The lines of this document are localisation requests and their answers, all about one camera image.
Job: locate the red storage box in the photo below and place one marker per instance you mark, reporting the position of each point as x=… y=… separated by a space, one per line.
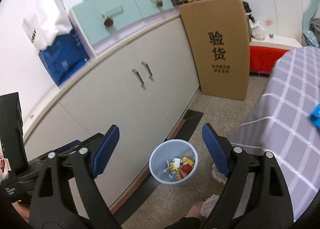
x=262 y=59

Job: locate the translucent blue trash bin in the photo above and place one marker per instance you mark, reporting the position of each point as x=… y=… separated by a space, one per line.
x=165 y=162

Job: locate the red snack bag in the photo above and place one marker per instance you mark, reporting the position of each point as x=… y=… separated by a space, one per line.
x=185 y=170

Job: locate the blue cookie wrapper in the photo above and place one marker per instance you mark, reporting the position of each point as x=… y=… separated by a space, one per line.
x=315 y=117

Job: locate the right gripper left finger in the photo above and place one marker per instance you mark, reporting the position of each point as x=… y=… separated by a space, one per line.
x=78 y=214

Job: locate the grey checked bed sheet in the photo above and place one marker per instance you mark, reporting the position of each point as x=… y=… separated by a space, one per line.
x=280 y=123

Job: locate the left metal cabinet handle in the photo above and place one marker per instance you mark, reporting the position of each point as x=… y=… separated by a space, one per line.
x=137 y=74

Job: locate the pine cone drawer knob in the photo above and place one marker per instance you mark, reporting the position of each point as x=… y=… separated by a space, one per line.
x=159 y=3

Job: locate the blue white plastic bag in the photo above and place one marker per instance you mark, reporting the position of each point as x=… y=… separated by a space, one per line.
x=59 y=48

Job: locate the white low cabinet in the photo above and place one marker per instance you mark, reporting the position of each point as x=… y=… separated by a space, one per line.
x=107 y=92

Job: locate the teal drawer unit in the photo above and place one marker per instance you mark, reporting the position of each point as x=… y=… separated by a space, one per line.
x=131 y=17

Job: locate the pink slipper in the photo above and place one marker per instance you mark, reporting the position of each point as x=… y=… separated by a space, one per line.
x=195 y=211

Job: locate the brown cardboard box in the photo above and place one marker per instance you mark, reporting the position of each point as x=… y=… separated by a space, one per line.
x=218 y=35

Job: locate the yellow wrapper trash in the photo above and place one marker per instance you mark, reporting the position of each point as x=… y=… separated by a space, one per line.
x=186 y=161

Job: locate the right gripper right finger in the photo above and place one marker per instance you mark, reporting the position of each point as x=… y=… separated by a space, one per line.
x=255 y=194

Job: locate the right metal cabinet handle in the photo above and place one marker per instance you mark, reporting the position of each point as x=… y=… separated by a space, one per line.
x=146 y=65

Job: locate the metal cabinet handle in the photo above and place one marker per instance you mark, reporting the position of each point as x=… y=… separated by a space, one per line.
x=137 y=74
x=146 y=65

